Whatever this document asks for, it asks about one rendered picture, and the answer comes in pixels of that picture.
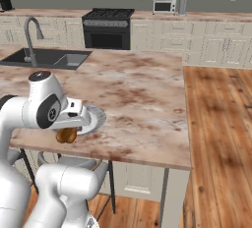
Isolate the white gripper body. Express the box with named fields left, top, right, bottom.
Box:
left=53, top=105, right=93, bottom=132

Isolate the grey ribbed plate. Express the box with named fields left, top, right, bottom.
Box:
left=76, top=104, right=107, bottom=138

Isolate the brown hot dog bun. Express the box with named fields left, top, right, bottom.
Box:
left=55, top=127, right=79, bottom=144

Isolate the black sink basin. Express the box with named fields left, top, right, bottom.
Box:
left=0, top=47, right=94, bottom=72

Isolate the cream island cupboard panel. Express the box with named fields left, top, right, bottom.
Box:
left=97, top=160, right=165, bottom=204

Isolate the black oven with hob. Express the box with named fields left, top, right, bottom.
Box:
left=81, top=7, right=136, bottom=51

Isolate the cream base cupboards run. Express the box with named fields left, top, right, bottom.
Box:
left=0, top=15, right=87, bottom=50
left=130, top=18, right=252, bottom=71

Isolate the grey curved tap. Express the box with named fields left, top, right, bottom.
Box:
left=23, top=16, right=45, bottom=68

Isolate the white toaster oven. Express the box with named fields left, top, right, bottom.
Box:
left=152, top=0, right=178, bottom=16

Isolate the black coffee machine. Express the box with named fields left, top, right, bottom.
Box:
left=0, top=0, right=15, bottom=13

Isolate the grey cylinder canister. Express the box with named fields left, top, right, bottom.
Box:
left=177, top=0, right=189, bottom=17

